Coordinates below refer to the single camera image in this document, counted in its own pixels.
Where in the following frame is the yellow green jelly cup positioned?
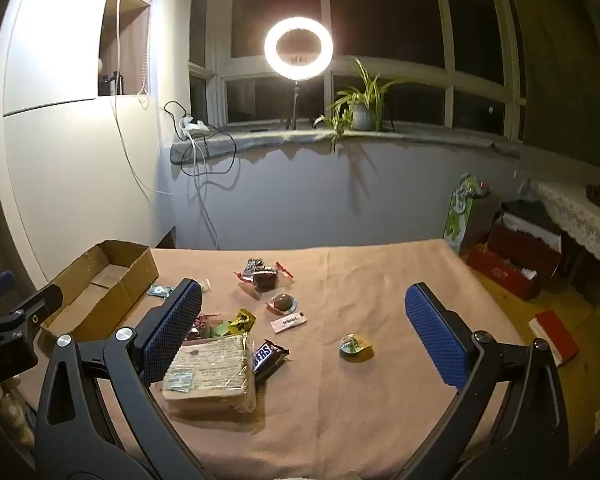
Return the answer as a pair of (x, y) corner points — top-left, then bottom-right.
(338, 333), (373, 361)

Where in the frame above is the dark curtain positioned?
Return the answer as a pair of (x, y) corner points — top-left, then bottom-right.
(510, 0), (600, 171)

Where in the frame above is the white red-edged stick packet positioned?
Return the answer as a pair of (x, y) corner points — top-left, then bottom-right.
(271, 311), (308, 334)

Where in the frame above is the lace-covered table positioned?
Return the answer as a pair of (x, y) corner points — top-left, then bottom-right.
(527, 180), (600, 301)

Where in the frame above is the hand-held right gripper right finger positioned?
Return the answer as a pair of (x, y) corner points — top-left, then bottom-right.
(395, 282), (571, 480)

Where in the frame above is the long white cable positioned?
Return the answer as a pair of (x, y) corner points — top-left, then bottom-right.
(109, 0), (176, 196)

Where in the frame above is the yellow fluffy cloth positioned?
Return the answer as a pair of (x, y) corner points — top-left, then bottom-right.
(0, 380), (36, 461)

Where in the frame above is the flat red box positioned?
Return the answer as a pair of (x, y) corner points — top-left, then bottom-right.
(466, 245), (541, 302)

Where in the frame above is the brown cardboard box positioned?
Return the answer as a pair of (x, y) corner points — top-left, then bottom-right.
(39, 240), (160, 343)

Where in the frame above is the white power strip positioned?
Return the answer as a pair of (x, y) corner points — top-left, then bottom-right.
(178, 115), (211, 138)

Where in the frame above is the red-patterned clear packet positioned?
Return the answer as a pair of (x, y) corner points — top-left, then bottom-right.
(187, 312), (223, 343)

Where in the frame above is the ring light on tripod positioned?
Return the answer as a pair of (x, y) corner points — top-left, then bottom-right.
(264, 16), (335, 132)

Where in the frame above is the chocolate cake red-ended wrapper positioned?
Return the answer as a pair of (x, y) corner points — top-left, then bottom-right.
(234, 260), (295, 296)

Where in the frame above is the dark cloth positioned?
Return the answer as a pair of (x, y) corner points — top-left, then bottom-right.
(502, 200), (563, 236)

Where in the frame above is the yellow candy packet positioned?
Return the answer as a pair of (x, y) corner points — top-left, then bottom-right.
(227, 308), (257, 336)

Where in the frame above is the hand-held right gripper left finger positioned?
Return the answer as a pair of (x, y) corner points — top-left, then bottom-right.
(34, 277), (216, 480)

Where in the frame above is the green snack bag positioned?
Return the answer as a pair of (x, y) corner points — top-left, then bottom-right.
(444, 174), (486, 256)

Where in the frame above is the grey window sill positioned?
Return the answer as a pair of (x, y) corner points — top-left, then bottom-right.
(170, 127), (523, 166)

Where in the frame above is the potted spider plant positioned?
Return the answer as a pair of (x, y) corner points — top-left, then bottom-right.
(314, 57), (416, 151)

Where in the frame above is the white cabinet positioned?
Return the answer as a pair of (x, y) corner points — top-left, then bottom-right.
(0, 0), (176, 286)

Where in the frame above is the white charging cable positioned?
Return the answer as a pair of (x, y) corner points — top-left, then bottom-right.
(189, 130), (221, 251)

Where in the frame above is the pale window frame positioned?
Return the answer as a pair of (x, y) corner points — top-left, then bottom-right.
(189, 0), (528, 141)

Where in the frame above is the red cardboard box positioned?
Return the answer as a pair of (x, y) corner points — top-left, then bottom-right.
(487, 212), (563, 291)

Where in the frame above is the clear cracker packet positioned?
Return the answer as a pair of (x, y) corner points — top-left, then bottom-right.
(161, 332), (258, 413)

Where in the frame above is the round chocolate snack clear wrapper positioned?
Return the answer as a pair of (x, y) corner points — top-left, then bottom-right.
(266, 292), (299, 317)

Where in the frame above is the wooden open shelf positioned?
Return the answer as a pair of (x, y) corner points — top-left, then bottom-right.
(97, 0), (153, 98)

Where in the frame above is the black cable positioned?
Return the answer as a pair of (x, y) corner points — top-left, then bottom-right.
(164, 101), (241, 177)

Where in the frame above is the brown chocolate bar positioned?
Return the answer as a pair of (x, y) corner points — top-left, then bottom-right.
(250, 339), (290, 386)

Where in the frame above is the red book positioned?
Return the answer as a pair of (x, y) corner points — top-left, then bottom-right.
(528, 310), (580, 366)

